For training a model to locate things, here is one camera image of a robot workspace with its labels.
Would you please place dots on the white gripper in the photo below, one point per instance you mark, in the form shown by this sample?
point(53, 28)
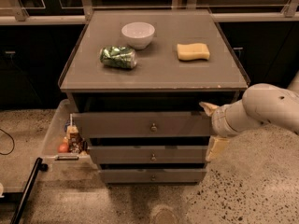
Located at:
point(220, 121)

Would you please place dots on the grey top drawer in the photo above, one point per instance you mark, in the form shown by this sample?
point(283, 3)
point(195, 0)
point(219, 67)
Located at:
point(143, 124)

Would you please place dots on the grey drawer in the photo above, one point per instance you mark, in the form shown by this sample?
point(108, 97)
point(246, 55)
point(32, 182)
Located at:
point(148, 154)
point(152, 176)
point(143, 124)

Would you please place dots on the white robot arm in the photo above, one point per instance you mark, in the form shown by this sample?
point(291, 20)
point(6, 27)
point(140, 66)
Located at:
point(260, 104)

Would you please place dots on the grey bottom drawer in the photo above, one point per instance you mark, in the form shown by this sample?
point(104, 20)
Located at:
point(152, 176)

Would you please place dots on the grey middle drawer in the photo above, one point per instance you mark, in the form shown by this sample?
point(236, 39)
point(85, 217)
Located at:
point(148, 154)

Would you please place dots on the grey drawer cabinet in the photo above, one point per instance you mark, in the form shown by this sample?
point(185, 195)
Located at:
point(160, 82)

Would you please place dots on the yellow sponge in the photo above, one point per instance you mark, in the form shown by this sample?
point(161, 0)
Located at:
point(195, 51)

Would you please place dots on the crushed green can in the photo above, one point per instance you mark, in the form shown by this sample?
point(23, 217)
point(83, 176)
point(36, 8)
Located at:
point(118, 57)

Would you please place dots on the white bowl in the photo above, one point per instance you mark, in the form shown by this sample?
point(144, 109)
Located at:
point(138, 35)

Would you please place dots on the brown snack box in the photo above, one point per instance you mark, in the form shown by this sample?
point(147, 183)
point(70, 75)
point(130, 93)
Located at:
point(74, 139)

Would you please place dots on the orange round fruit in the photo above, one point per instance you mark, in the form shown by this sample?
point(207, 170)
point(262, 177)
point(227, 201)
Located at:
point(63, 148)

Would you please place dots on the clear plastic bin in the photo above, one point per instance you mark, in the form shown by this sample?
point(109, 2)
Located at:
point(55, 136)

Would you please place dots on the black pole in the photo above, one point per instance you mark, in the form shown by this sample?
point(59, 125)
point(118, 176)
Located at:
point(39, 166)

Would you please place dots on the metal railing frame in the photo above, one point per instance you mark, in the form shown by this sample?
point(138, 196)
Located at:
point(51, 11)

